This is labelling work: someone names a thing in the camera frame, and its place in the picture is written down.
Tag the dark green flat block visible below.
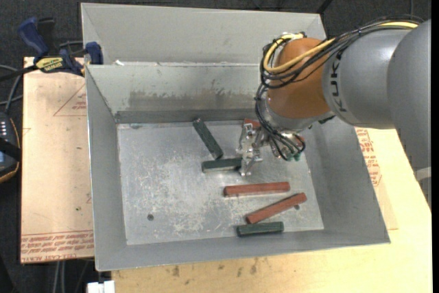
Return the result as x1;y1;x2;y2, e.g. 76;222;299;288
201;157;243;174
192;118;224;161
236;221;285;238

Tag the red-brown flat block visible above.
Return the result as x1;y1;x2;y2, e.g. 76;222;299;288
223;181;292;198
244;192;308;225

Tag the grey metal bin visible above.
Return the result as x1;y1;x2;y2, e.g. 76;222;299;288
80;2;391;272

